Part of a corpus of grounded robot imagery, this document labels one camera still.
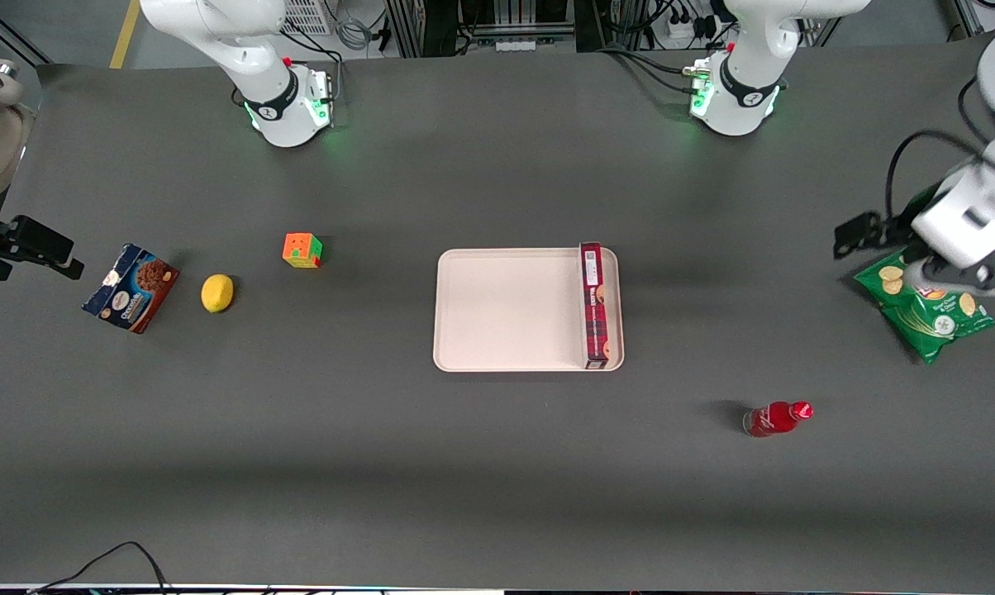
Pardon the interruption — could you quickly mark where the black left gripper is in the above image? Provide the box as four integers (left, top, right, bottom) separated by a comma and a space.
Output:
833, 212, 932, 261

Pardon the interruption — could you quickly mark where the red cookie box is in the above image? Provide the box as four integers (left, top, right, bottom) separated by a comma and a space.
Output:
579, 242, 612, 370

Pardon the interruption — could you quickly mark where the blue chocolate cookie box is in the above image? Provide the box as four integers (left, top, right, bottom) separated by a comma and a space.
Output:
82, 243, 180, 335

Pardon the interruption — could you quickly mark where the white perforated box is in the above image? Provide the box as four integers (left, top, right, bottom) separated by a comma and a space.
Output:
281, 0, 335, 36

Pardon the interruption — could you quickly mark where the white plastic tray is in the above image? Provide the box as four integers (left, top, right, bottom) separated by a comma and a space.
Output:
433, 247, 626, 373

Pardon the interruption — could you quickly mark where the green chips bag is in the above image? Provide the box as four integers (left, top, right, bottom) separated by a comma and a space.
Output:
854, 248, 995, 365

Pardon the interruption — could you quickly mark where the yellow lemon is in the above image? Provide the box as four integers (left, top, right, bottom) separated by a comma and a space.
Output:
201, 274, 235, 314

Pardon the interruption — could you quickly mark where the red soda bottle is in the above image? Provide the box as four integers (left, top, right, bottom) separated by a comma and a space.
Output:
742, 401, 814, 438

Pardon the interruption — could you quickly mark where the orange green puzzle cube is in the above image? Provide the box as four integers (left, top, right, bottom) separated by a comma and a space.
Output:
282, 232, 323, 269

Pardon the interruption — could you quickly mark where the white power strip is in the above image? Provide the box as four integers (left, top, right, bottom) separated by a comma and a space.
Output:
667, 4, 717, 42

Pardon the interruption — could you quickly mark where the black equipment rack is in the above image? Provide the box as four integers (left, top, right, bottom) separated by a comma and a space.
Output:
384, 0, 597, 57

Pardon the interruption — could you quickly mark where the black arm base cable bundle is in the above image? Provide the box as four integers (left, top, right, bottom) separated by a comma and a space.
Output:
595, 45, 713, 93

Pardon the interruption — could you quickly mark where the thin black looped cable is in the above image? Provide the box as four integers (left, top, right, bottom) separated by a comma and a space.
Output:
28, 540, 172, 595

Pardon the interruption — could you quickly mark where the grey coiled cable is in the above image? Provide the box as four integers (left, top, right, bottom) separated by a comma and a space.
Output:
335, 15, 376, 52

